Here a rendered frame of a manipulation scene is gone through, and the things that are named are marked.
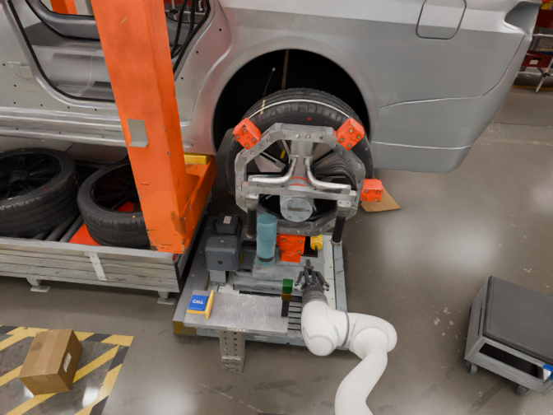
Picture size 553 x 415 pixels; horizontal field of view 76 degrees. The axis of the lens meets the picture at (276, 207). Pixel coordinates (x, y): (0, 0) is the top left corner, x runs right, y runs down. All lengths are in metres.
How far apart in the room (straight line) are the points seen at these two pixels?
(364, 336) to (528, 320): 1.14
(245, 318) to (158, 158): 0.73
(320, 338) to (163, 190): 0.84
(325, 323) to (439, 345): 1.23
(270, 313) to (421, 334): 0.98
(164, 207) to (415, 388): 1.47
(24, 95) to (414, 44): 1.89
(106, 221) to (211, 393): 1.00
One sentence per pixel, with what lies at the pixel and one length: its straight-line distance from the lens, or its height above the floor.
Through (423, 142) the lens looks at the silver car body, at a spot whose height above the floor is 0.92.
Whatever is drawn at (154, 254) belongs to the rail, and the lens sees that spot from 1.94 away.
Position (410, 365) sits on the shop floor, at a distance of 2.12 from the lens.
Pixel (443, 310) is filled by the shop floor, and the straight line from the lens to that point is 2.40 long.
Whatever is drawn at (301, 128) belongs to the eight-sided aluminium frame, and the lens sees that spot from 1.44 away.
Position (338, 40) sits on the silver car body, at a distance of 1.69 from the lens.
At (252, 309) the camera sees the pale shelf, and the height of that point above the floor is 0.45.
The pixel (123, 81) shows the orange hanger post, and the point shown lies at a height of 1.31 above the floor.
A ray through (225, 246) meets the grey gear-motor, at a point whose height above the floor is 0.40.
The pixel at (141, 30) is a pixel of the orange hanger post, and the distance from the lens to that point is 1.24.
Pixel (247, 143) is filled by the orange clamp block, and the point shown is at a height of 1.05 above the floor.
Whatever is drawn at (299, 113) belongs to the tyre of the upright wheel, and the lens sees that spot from 1.46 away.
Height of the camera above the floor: 1.75
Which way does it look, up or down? 39 degrees down
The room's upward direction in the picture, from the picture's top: 3 degrees clockwise
